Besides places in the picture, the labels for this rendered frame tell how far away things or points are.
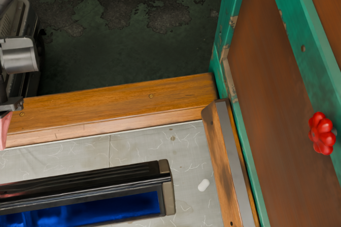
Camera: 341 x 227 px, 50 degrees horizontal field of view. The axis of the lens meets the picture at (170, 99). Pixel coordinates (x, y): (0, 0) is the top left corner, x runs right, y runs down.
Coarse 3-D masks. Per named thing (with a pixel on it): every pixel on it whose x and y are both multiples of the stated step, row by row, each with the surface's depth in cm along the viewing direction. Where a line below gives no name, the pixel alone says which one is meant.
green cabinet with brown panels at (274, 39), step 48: (240, 0) 65; (288, 0) 43; (336, 0) 35; (240, 48) 71; (288, 48) 48; (336, 48) 36; (240, 96) 76; (288, 96) 51; (336, 96) 35; (240, 144) 77; (288, 144) 53; (336, 144) 37; (288, 192) 56; (336, 192) 41
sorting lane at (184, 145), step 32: (160, 128) 90; (192, 128) 90; (0, 160) 87; (32, 160) 87; (64, 160) 87; (96, 160) 87; (128, 160) 87; (192, 160) 87; (192, 192) 84; (128, 224) 81; (160, 224) 81; (192, 224) 81
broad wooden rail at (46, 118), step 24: (48, 96) 91; (72, 96) 91; (96, 96) 91; (120, 96) 91; (144, 96) 91; (168, 96) 91; (192, 96) 91; (216, 96) 91; (24, 120) 88; (48, 120) 88; (72, 120) 88; (96, 120) 88; (120, 120) 89; (144, 120) 89; (168, 120) 90; (192, 120) 91; (24, 144) 88
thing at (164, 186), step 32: (160, 160) 54; (0, 192) 50; (32, 192) 48; (64, 192) 47; (96, 192) 47; (128, 192) 48; (160, 192) 48; (0, 224) 48; (32, 224) 49; (64, 224) 50; (96, 224) 50
